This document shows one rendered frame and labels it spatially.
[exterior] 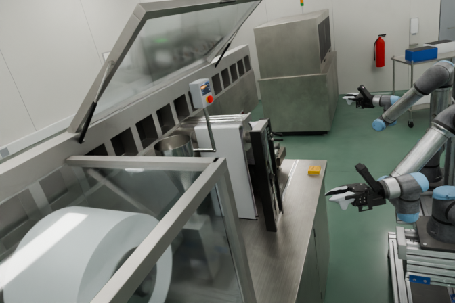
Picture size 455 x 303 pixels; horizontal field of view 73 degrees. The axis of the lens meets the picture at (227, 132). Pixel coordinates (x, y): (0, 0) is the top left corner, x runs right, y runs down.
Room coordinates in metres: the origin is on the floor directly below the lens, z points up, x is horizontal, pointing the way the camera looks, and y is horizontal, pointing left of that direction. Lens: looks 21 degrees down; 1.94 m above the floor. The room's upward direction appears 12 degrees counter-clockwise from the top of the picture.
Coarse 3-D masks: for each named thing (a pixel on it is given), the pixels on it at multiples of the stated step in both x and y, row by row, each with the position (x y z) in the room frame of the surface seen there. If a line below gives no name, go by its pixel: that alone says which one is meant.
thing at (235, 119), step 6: (234, 114) 1.47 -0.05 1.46; (240, 114) 1.45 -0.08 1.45; (246, 114) 1.44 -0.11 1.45; (186, 120) 1.55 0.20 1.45; (192, 120) 1.53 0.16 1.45; (198, 120) 1.52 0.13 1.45; (204, 120) 1.50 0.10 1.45; (210, 120) 1.46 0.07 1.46; (216, 120) 1.44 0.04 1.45; (222, 120) 1.42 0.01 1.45; (228, 120) 1.41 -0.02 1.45; (234, 120) 1.39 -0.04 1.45; (240, 120) 1.38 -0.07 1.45; (246, 120) 1.39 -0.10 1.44
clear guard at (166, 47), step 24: (144, 24) 0.91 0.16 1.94; (168, 24) 1.04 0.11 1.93; (192, 24) 1.23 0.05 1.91; (216, 24) 1.50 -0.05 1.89; (144, 48) 1.03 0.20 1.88; (168, 48) 1.20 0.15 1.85; (192, 48) 1.47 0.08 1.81; (216, 48) 1.88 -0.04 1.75; (120, 72) 1.01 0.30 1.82; (144, 72) 1.19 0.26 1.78; (168, 72) 1.45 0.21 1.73; (120, 96) 1.16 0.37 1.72
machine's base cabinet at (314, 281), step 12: (324, 192) 1.79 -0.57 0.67; (324, 204) 1.75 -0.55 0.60; (324, 216) 1.71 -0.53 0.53; (324, 228) 1.68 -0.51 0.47; (312, 240) 1.31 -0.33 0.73; (324, 240) 1.64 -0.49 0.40; (312, 252) 1.28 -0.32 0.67; (324, 252) 1.60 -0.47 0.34; (312, 264) 1.25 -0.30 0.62; (324, 264) 1.56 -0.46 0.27; (312, 276) 1.23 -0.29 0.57; (324, 276) 1.53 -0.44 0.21; (312, 288) 1.20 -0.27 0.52; (324, 288) 1.49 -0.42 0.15; (300, 300) 0.98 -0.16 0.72; (312, 300) 1.17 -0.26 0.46
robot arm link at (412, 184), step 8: (400, 176) 0.97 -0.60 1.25; (408, 176) 0.96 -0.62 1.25; (416, 176) 0.95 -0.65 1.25; (424, 176) 0.95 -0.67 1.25; (400, 184) 0.94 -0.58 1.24; (408, 184) 0.93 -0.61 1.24; (416, 184) 0.93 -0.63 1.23; (424, 184) 0.93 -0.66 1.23; (408, 192) 0.93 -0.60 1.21; (416, 192) 0.93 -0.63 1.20
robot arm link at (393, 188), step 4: (384, 180) 0.97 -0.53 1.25; (388, 180) 0.96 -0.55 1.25; (392, 180) 0.96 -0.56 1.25; (388, 184) 0.94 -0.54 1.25; (392, 184) 0.94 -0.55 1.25; (396, 184) 0.94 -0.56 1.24; (388, 188) 0.94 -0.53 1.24; (392, 188) 0.93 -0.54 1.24; (396, 188) 0.93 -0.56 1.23; (388, 192) 0.93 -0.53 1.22; (392, 192) 0.93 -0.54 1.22; (396, 192) 0.93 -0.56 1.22; (400, 192) 0.93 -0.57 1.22; (392, 196) 0.93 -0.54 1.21; (396, 196) 0.93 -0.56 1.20
